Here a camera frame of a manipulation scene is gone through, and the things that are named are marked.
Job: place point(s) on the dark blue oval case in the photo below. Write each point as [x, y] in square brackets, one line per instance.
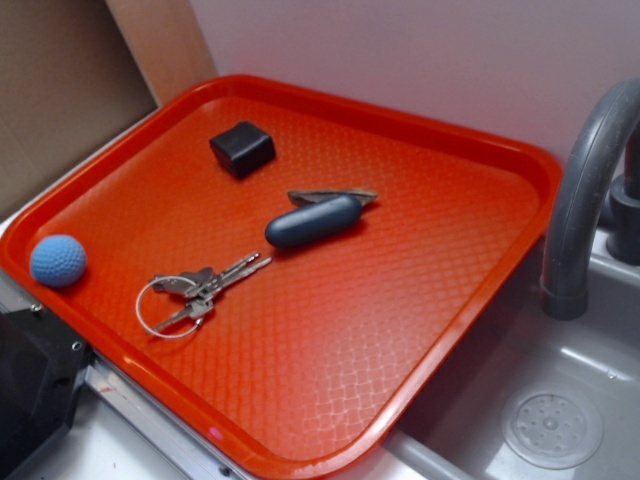
[314, 222]

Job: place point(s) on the blue foam golf ball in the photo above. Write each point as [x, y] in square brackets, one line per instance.
[58, 261]

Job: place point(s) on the grey plastic sink basin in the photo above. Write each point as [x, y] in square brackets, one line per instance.
[452, 430]

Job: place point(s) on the grey curved faucet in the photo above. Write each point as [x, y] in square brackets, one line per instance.
[596, 160]

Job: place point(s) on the silver key bunch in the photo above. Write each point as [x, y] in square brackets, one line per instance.
[200, 290]

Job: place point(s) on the dark grey faucet knob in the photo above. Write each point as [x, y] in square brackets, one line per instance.
[623, 243]

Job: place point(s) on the black rubber block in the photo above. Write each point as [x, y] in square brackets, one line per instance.
[243, 149]

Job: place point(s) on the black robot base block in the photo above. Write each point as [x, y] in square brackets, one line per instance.
[43, 367]

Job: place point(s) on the sink drain strainer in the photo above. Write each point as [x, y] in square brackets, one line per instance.
[552, 428]

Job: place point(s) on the brown cardboard panel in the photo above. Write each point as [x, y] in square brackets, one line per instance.
[75, 74]

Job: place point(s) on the brown mussel shell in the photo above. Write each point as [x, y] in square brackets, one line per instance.
[306, 197]

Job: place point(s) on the orange plastic tray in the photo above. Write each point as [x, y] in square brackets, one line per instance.
[302, 367]

